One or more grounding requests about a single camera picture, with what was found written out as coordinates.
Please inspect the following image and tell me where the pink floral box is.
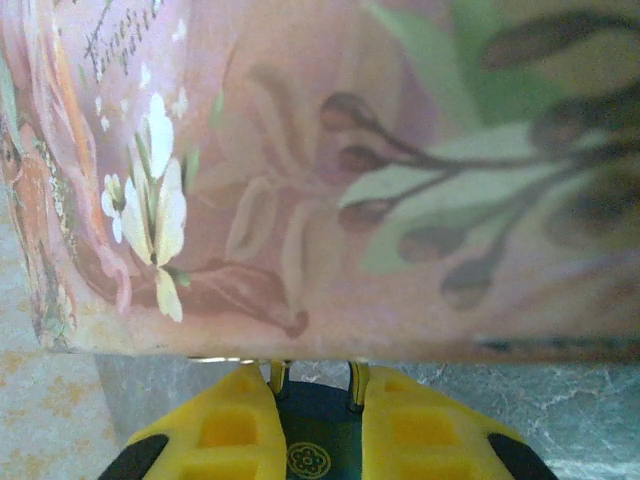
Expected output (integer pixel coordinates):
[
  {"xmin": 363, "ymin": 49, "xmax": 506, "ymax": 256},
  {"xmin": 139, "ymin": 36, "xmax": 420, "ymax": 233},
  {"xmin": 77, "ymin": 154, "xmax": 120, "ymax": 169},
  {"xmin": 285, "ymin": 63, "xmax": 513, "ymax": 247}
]
[{"xmin": 0, "ymin": 0, "xmax": 640, "ymax": 364}]

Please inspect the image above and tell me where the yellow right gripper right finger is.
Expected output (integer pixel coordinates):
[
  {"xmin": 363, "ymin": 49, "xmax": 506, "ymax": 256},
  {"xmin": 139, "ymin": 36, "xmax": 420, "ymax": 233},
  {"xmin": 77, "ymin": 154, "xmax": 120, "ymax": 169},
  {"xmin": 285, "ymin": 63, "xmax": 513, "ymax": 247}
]
[{"xmin": 358, "ymin": 366, "xmax": 562, "ymax": 480}]

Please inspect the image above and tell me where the teal padlock with gold emblem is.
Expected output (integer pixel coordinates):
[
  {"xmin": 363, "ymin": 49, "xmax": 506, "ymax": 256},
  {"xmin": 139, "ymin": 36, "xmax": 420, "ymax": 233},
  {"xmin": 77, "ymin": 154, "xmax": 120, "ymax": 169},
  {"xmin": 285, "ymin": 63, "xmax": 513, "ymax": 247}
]
[{"xmin": 267, "ymin": 358, "xmax": 372, "ymax": 480}]

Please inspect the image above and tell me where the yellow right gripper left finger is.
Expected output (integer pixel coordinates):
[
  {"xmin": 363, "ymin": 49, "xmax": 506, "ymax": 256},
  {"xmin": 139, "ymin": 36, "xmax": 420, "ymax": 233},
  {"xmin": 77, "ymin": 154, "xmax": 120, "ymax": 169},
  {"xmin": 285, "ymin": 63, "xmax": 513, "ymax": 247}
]
[{"xmin": 97, "ymin": 363, "xmax": 290, "ymax": 480}]

